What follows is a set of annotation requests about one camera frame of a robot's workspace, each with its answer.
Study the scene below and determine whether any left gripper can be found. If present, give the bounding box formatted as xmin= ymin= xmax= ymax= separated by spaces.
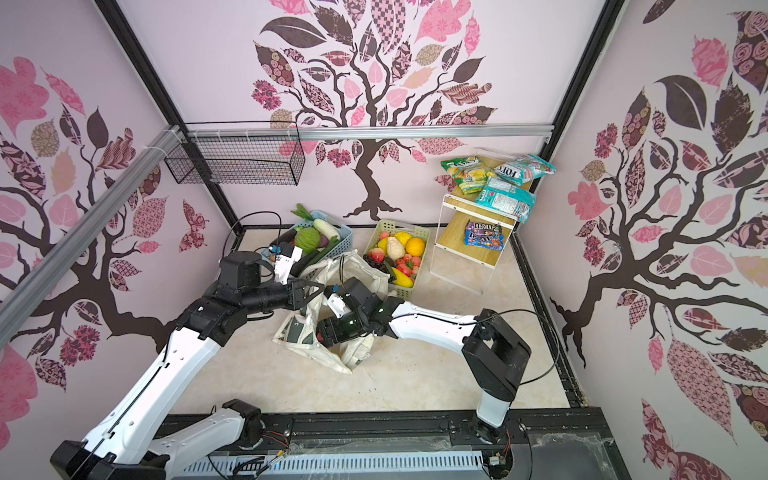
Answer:
xmin=242 ymin=276 xmax=325 ymax=315

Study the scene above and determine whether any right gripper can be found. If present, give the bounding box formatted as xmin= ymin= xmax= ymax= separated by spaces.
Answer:
xmin=309 ymin=312 xmax=370 ymax=349

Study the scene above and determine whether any cream canvas grocery bag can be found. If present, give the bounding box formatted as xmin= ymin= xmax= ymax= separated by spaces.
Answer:
xmin=272 ymin=250 xmax=388 ymax=375

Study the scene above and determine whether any black grape bunch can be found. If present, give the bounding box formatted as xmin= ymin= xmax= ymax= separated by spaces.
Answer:
xmin=363 ymin=254 xmax=396 ymax=284

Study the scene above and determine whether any yellow lemon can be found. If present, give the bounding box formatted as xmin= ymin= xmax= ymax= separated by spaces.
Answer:
xmin=394 ymin=232 xmax=413 ymax=248

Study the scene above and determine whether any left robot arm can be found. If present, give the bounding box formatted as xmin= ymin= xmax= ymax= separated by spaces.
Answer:
xmin=50 ymin=251 xmax=324 ymax=479

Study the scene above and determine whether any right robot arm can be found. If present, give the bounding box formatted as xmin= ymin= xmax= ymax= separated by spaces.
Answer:
xmin=316 ymin=278 xmax=531 ymax=429

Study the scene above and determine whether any blue candy bag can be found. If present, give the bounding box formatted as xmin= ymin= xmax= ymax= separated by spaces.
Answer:
xmin=464 ymin=221 xmax=505 ymax=251

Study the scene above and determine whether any green yellow snack bag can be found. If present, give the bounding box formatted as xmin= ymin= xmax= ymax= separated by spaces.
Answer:
xmin=440 ymin=157 xmax=496 ymax=195

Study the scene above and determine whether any teal white snack bag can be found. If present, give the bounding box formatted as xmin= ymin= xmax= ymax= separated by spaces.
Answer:
xmin=494 ymin=154 xmax=556 ymax=186

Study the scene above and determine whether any green cucumber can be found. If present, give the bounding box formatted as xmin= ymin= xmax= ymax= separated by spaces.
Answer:
xmin=291 ymin=236 xmax=340 ymax=277

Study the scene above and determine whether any green cabbage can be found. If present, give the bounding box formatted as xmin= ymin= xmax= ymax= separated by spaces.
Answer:
xmin=294 ymin=227 xmax=322 ymax=254

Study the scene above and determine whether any red apple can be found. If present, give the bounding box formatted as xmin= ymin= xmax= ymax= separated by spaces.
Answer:
xmin=368 ymin=247 xmax=386 ymax=263

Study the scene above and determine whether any beige pear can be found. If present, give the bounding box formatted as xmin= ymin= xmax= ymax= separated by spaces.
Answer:
xmin=386 ymin=236 xmax=406 ymax=261

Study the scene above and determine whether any white daikon radish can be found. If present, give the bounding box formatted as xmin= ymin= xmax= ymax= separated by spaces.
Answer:
xmin=313 ymin=218 xmax=341 ymax=241

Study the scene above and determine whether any blue plastic vegetable basket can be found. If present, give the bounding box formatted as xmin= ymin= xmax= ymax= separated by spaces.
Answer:
xmin=261 ymin=205 xmax=353 ymax=276

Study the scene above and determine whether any green plastic fruit basket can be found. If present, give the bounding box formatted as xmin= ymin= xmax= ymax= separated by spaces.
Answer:
xmin=363 ymin=220 xmax=430 ymax=299

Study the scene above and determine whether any orange fruit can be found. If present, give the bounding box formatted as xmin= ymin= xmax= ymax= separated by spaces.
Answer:
xmin=405 ymin=237 xmax=426 ymax=257

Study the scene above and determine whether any white wooden shelf rack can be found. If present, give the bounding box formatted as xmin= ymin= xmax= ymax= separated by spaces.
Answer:
xmin=429 ymin=154 xmax=536 ymax=294

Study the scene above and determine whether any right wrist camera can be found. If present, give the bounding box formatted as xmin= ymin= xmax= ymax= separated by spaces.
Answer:
xmin=323 ymin=285 xmax=352 ymax=318

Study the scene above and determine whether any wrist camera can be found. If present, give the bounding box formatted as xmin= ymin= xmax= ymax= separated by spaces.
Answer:
xmin=323 ymin=285 xmax=352 ymax=318
xmin=273 ymin=243 xmax=303 ymax=285

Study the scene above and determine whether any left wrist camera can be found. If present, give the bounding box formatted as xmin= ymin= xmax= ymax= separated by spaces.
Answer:
xmin=273 ymin=243 xmax=303 ymax=285

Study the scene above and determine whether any black wire wall basket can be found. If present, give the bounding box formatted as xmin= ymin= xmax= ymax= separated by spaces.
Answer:
xmin=165 ymin=120 xmax=306 ymax=186

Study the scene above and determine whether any white cable duct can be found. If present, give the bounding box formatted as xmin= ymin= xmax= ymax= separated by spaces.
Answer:
xmin=176 ymin=451 xmax=486 ymax=479

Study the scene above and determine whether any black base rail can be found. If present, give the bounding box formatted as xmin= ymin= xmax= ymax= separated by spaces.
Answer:
xmin=157 ymin=408 xmax=630 ymax=479

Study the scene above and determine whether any aluminium frame rail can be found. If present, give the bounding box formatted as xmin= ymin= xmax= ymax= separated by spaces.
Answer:
xmin=1 ymin=123 xmax=554 ymax=345

